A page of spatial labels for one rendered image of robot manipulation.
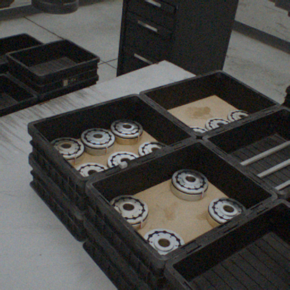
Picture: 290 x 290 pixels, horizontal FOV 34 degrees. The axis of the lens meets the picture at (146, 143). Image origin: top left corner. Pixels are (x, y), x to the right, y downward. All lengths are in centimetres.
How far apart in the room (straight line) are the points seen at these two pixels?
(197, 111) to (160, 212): 57
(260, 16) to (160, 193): 370
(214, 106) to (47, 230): 78
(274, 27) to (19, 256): 389
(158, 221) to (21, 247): 37
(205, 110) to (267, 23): 316
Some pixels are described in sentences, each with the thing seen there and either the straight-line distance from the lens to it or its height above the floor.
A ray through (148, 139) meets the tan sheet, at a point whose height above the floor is 83.
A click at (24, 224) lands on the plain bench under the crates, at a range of 139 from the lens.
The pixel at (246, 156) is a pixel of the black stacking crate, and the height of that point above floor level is 83.
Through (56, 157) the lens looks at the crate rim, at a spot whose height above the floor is 92.
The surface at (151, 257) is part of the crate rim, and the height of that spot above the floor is 92.
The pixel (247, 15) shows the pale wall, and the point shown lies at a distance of 493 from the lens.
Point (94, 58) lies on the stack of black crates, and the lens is 260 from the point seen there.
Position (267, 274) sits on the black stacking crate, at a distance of 119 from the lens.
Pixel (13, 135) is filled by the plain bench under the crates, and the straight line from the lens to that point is 173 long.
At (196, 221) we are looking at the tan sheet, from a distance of 125.
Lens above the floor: 167
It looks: 34 degrees down
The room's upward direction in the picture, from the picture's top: 8 degrees clockwise
